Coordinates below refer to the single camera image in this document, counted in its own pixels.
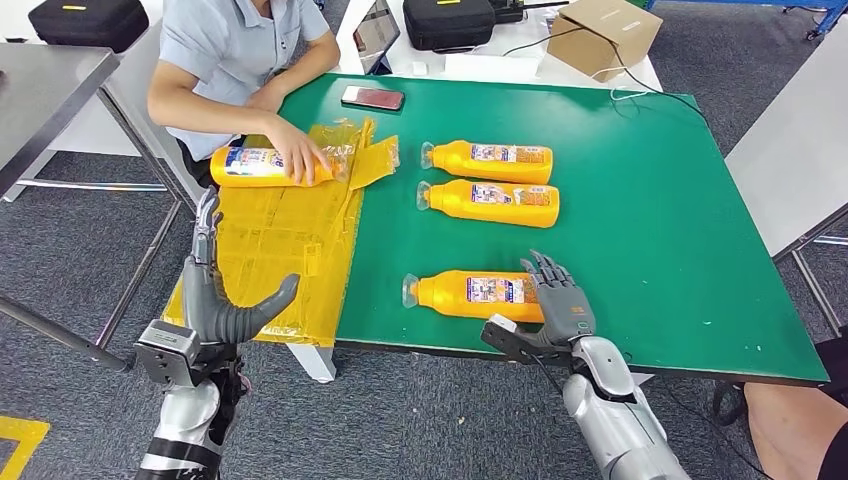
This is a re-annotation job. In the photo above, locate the brown cardboard box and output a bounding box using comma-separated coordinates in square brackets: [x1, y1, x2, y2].
[546, 0, 664, 84]

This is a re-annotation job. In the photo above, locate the steel table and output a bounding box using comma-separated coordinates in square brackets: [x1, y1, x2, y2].
[0, 42, 203, 372]

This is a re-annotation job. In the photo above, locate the light grey table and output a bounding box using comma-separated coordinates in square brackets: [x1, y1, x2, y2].
[47, 0, 207, 207]
[723, 26, 848, 339]

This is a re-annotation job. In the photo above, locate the yellow floor tape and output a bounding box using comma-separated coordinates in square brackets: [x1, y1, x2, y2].
[0, 415, 52, 480]

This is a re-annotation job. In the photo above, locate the flat white box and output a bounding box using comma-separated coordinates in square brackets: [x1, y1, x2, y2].
[443, 52, 545, 84]

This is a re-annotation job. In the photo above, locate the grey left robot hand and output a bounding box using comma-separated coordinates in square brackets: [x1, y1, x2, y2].
[181, 186, 301, 347]

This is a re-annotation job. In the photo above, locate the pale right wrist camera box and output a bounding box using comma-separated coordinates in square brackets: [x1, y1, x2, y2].
[480, 313, 571, 367]

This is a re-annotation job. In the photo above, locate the yellow taped cardboard mat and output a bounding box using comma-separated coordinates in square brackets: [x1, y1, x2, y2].
[160, 117, 401, 349]

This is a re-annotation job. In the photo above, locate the white cable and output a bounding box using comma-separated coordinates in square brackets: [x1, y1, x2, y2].
[589, 66, 654, 102]

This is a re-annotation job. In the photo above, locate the person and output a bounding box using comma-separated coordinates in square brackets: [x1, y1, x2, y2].
[741, 337, 848, 480]
[146, 0, 342, 190]

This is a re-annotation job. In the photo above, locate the black carrying case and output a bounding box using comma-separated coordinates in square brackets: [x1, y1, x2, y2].
[27, 0, 150, 54]
[402, 0, 497, 52]

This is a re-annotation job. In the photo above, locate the person's left hand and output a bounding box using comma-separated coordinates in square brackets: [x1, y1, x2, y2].
[245, 82, 287, 114]

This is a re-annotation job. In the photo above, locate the black radio device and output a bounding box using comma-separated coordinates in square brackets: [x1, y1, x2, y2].
[490, 0, 571, 25]

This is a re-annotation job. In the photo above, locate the green table mat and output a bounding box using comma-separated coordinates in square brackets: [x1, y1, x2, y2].
[278, 72, 831, 389]

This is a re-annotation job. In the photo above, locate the orange detergent bottle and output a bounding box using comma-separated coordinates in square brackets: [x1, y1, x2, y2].
[415, 178, 561, 230]
[419, 139, 554, 186]
[209, 145, 352, 189]
[401, 269, 548, 325]

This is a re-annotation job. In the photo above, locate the person's right hand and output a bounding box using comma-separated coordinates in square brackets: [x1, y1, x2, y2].
[264, 115, 333, 188]

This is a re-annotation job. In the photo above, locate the smartphone with red case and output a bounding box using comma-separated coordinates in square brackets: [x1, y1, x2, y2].
[340, 84, 406, 112]

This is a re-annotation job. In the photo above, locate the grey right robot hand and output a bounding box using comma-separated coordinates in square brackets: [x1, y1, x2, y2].
[519, 249, 598, 349]

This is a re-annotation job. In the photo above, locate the grey tablet computer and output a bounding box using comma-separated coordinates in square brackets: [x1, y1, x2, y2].
[352, 0, 402, 76]

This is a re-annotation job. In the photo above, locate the black cable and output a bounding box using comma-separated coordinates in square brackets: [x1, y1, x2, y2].
[502, 26, 710, 127]

